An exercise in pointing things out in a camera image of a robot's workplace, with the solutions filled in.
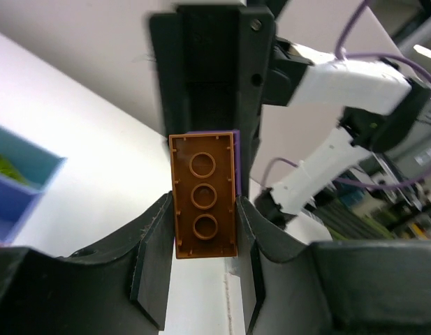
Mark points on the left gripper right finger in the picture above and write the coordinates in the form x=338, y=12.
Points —
x=330, y=287

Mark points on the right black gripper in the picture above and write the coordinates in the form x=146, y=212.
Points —
x=211, y=65

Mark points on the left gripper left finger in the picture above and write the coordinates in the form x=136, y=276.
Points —
x=117, y=285

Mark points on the small purple green brick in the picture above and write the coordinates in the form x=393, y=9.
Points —
x=205, y=184

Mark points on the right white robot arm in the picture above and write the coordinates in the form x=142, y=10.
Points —
x=380, y=106

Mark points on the dark blue bin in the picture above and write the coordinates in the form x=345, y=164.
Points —
x=17, y=202

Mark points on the light blue bin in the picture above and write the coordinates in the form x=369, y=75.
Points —
x=37, y=165

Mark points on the lime green brick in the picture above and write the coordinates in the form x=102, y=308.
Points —
x=8, y=170

